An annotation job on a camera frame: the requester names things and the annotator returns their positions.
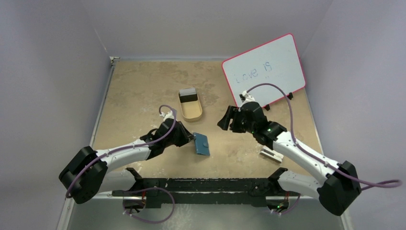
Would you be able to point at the pink framed whiteboard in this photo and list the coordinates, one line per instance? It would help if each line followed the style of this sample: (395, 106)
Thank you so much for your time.
(276, 62)

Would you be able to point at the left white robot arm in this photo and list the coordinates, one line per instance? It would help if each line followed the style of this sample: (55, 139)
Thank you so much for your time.
(84, 174)

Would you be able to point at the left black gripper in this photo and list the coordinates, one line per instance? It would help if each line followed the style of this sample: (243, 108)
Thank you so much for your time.
(186, 136)

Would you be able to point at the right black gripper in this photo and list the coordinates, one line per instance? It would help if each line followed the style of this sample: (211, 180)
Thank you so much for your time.
(233, 117)

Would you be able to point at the tan oval tray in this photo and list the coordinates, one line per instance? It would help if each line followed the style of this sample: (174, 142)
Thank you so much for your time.
(191, 107)

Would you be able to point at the white black eraser block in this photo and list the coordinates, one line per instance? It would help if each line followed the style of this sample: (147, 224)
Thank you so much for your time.
(271, 154)

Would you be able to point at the blue card holder wallet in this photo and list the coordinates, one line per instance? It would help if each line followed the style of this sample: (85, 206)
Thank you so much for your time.
(201, 144)

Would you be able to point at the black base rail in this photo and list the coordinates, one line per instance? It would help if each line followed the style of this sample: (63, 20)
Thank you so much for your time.
(256, 192)

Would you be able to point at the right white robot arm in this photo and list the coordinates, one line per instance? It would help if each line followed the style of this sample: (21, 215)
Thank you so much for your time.
(327, 181)

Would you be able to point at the credit cards stack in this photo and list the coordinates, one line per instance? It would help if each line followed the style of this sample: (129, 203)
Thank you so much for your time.
(187, 91)

